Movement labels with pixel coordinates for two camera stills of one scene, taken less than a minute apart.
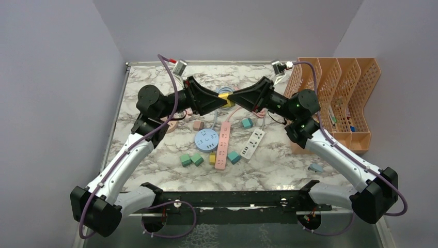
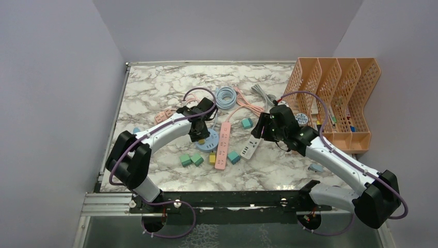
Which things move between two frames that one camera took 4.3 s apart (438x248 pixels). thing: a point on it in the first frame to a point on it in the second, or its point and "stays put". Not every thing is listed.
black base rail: [234, 207] stays put
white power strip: [252, 143] stays put
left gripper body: [184, 101] to [203, 134]
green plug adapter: [185, 160] stays put
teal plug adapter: [247, 123] stays put
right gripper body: [278, 103] to [271, 133]
